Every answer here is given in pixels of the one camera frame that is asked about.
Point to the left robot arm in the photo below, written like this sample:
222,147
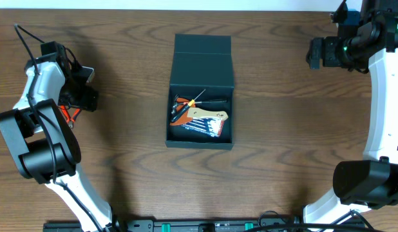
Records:
42,144

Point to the red handled pliers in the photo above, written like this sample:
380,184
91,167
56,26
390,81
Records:
70,119

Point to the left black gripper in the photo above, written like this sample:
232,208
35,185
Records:
84,99

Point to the blue drill bit pack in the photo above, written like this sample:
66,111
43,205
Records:
208,126

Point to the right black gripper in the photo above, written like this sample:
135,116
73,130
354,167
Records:
331,58

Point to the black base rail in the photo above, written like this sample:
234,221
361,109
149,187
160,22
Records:
195,226

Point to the orange scraper wooden handle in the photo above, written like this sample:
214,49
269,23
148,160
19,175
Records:
194,112

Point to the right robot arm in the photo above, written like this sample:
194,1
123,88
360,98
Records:
366,42

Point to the dark green box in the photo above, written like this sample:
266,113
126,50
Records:
201,62

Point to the black red claw hammer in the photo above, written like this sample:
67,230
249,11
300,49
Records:
179,101

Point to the black yellow screwdriver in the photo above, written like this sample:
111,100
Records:
185,107

